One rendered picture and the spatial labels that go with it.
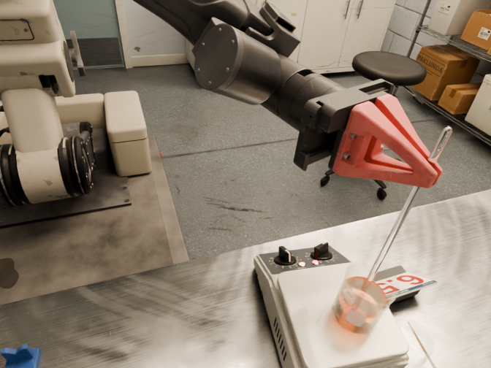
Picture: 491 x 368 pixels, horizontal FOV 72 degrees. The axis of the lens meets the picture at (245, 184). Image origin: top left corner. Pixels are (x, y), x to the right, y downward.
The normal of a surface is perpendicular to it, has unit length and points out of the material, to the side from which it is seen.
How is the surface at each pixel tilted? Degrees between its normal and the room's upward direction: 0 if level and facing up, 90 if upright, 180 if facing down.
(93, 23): 90
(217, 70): 62
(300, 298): 0
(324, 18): 90
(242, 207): 0
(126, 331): 0
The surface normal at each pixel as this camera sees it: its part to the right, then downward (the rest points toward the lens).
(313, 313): 0.07, -0.76
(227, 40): -0.69, -0.06
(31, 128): 0.33, 0.23
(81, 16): 0.33, 0.63
